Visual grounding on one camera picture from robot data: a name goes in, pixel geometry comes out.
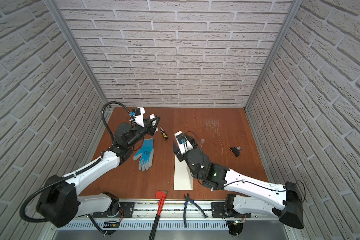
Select cream envelope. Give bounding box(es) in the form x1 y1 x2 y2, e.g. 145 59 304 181
174 157 194 191

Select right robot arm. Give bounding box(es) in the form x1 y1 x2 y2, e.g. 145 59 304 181
173 140 304 229

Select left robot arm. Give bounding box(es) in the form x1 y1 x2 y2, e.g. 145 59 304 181
36 117 160 228

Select black yellow stubby screwdriver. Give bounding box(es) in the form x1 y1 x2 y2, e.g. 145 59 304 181
160 127 169 140

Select blue grey work glove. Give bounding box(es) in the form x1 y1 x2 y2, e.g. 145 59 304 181
133 138 154 172

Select red pipe wrench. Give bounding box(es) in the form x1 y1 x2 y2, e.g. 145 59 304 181
149 191 167 240

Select small black orange object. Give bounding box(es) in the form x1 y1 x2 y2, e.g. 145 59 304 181
230 146 242 157

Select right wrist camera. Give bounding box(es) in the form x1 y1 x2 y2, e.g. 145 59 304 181
174 131 197 155

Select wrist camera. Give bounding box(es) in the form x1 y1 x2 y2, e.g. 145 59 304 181
174 131 197 155
130 107 145 127

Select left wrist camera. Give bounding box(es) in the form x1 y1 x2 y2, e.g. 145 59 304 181
130 107 145 127

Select blue handled pliers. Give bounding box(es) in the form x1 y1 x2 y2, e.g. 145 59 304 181
182 193 208 228

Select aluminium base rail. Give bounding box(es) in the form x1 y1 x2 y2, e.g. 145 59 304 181
38 196 303 240

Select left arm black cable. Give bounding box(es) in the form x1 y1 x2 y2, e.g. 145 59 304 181
19 101 132 235

